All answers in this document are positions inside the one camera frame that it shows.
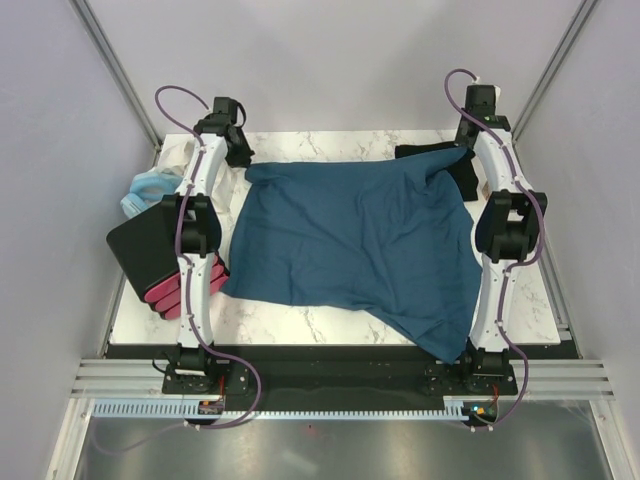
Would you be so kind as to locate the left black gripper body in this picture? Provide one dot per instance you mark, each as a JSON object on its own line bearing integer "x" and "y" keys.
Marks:
{"x": 240, "y": 153}

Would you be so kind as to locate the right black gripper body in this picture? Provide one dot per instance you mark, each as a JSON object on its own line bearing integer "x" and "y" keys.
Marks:
{"x": 459, "y": 140}

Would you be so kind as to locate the blue t shirt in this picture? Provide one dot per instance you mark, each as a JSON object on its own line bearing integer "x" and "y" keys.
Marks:
{"x": 391, "y": 238}

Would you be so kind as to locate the black pink drawer organizer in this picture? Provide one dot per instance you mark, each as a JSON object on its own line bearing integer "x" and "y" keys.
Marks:
{"x": 144, "y": 247}

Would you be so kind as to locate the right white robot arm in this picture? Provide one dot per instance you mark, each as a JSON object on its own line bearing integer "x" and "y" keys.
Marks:
{"x": 509, "y": 235}

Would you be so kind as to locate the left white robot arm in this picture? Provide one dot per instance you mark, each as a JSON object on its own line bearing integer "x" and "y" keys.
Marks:
{"x": 195, "y": 269}

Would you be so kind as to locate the folded black t shirt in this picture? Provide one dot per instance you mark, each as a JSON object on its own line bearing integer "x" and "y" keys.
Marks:
{"x": 462, "y": 171}

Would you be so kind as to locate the white t shirt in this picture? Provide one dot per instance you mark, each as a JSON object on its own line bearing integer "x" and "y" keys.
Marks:
{"x": 202, "y": 165}

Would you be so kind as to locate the small pink cube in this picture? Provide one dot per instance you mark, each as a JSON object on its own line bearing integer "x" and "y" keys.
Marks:
{"x": 486, "y": 192}

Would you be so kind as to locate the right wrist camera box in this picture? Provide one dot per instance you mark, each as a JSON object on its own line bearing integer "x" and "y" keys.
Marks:
{"x": 481, "y": 99}

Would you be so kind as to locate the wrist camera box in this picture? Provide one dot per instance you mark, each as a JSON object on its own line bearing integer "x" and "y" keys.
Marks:
{"x": 481, "y": 99}
{"x": 228, "y": 111}

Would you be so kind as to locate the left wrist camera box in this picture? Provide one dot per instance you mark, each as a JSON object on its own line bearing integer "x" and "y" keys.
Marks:
{"x": 228, "y": 111}

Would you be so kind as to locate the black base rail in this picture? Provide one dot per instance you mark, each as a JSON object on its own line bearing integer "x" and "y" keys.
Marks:
{"x": 342, "y": 377}

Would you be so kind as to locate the white cable duct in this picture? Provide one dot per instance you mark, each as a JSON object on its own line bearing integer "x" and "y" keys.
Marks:
{"x": 193, "y": 409}

